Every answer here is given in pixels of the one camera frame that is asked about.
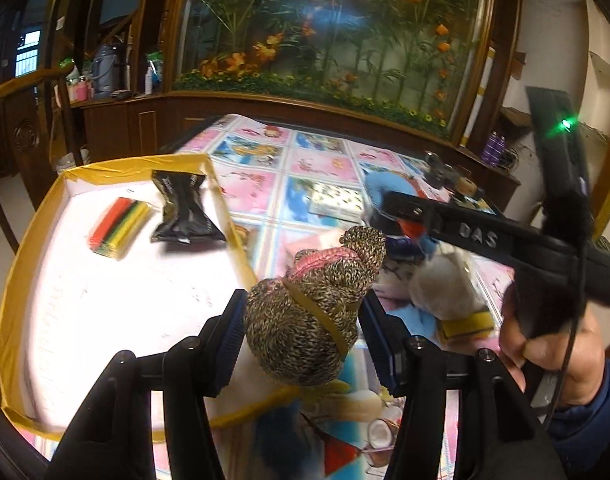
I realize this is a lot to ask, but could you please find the wooden cabinet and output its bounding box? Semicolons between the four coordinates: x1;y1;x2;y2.
80;90;520;211

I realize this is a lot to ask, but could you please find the white bucket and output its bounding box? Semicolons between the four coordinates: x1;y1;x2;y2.
55;149;91;176

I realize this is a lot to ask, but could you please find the yellow sponge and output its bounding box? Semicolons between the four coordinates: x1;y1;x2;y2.
437;310;496;343

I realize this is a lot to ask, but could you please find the barred window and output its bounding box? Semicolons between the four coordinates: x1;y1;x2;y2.
15;30;42;78

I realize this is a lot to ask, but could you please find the brown knitted plush toy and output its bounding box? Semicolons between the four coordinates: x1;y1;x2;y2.
244;225;387;389

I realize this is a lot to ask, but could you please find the white towel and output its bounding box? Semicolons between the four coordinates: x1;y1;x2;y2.
410;250;486;321

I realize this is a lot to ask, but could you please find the black device with stand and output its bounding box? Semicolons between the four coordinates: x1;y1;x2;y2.
425;152;486;203

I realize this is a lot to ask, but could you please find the white box with yellow tape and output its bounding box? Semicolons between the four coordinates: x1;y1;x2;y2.
0;152;351;443

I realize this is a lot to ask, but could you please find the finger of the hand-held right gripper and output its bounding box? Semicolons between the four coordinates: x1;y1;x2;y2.
382;190;437;237

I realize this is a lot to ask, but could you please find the green packet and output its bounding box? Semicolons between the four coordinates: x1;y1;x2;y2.
146;51;165;83

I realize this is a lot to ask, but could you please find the black cable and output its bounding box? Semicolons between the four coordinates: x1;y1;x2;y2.
545;175;590;426

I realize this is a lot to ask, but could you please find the rolled white yellow poster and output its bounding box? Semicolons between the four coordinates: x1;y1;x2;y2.
462;45;496;148

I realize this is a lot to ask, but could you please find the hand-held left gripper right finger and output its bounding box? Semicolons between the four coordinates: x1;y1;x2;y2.
360;295;568;480

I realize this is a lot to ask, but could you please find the grey thermos jug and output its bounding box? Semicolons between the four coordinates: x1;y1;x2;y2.
92;44;123;98

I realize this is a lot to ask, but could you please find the glass artificial flower display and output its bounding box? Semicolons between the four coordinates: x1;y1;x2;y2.
172;0;490;136

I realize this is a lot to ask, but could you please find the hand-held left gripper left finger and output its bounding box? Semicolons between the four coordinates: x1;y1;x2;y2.
45;287;248;480

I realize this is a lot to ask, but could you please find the orange plastic bag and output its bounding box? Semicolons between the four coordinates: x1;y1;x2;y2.
402;219;430;242

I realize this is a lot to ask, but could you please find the person's right hand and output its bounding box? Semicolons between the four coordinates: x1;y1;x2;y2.
500;285;606;409

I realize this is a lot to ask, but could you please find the carved wooden armchair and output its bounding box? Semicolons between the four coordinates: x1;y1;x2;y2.
0;67;86;256

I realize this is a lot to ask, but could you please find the purple bottle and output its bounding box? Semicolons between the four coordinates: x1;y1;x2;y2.
482;131;506;166

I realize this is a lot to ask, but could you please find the pink container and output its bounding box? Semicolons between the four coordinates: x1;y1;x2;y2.
68;77;93;102

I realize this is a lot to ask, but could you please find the black foil packet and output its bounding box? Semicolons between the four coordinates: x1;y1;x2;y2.
150;169;227;245

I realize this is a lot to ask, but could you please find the printed tablecloth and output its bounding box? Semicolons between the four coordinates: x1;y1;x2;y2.
150;112;516;480

